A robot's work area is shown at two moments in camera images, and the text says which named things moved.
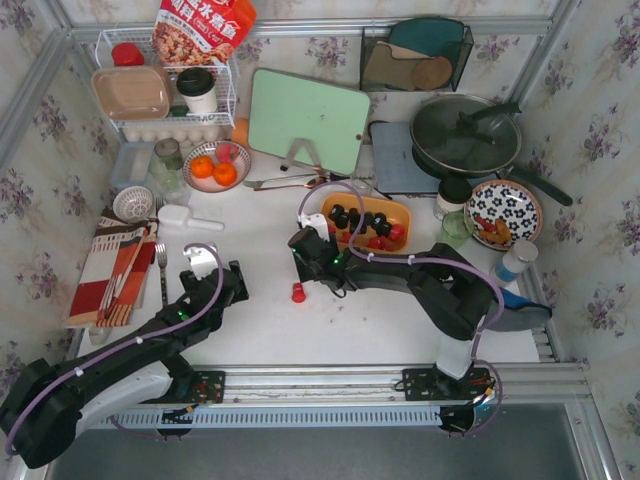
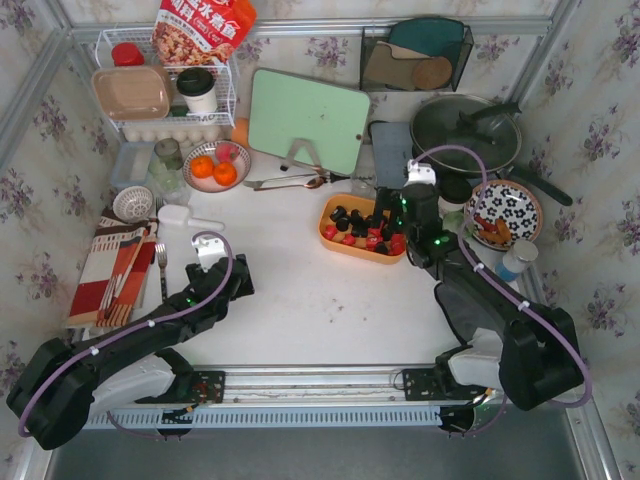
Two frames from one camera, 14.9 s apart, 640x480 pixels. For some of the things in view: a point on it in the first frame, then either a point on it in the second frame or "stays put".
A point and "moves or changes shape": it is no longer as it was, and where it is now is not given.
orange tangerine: [225, 173] stays put
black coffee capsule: [354, 217] -> [342, 224]
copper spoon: [310, 184] stays put
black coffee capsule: [368, 221] moves or changes shape
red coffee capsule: [385, 244] stays put
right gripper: [300, 248] -> [388, 201]
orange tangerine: [202, 166] stays put
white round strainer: [133, 204] stays put
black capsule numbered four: [381, 224] moves or changes shape
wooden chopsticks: [118, 281] stays put
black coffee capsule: [339, 215] stays put
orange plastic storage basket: [386, 226] stays put
